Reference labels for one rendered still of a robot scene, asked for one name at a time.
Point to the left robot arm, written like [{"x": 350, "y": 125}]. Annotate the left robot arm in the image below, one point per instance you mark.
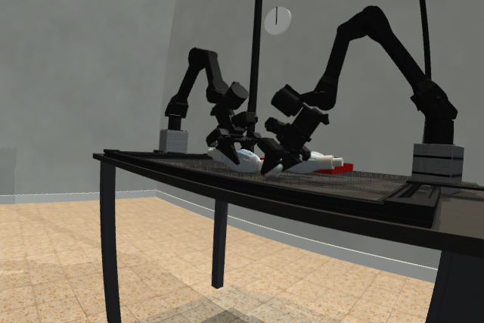
[{"x": 428, "y": 97}]

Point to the red tray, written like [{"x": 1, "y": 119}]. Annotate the red tray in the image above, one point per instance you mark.
[{"x": 347, "y": 167}]

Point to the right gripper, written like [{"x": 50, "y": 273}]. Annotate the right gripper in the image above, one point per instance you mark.
[{"x": 229, "y": 137}]

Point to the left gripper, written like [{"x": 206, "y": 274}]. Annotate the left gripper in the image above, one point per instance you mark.
[{"x": 288, "y": 150}]

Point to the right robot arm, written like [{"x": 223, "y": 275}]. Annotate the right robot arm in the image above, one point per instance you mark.
[{"x": 234, "y": 98}]

